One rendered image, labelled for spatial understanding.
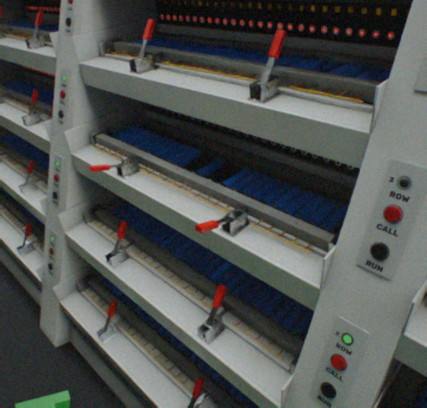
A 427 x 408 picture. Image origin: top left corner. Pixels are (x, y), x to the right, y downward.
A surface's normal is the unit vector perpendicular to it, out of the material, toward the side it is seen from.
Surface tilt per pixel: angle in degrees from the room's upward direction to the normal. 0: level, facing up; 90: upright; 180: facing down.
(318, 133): 113
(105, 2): 90
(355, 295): 90
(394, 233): 90
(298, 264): 22
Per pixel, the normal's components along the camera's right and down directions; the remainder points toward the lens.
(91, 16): 0.73, 0.33
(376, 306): -0.66, 0.10
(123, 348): -0.07, -0.83
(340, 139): -0.68, 0.45
